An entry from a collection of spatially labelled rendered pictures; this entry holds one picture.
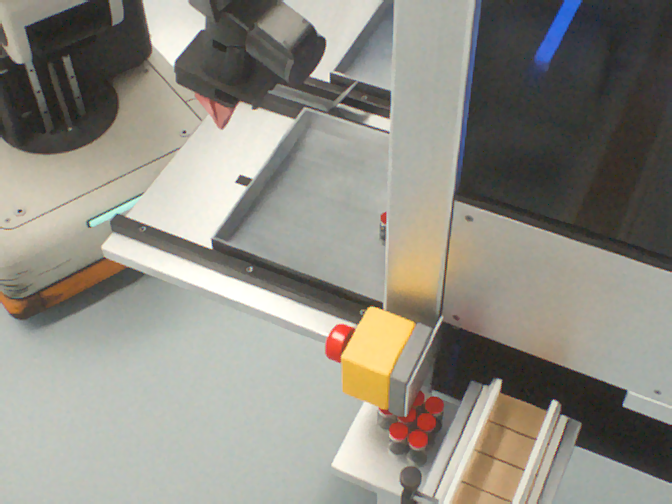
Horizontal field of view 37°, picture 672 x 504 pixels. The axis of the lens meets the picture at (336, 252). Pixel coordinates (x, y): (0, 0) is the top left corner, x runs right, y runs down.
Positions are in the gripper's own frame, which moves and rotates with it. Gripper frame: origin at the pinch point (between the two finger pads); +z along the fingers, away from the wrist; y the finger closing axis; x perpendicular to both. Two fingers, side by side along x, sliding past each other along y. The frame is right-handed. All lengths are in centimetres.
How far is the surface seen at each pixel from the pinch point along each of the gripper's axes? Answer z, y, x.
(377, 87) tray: 13.8, 10.2, 28.4
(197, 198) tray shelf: 20.1, -3.6, 2.2
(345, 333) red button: 0.8, 24.1, -17.7
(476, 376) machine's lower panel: 11.7, 38.8, -8.7
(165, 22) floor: 124, -77, 123
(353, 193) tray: 16.2, 14.8, 11.2
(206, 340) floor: 111, -12, 30
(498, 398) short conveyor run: 6.0, 41.4, -13.5
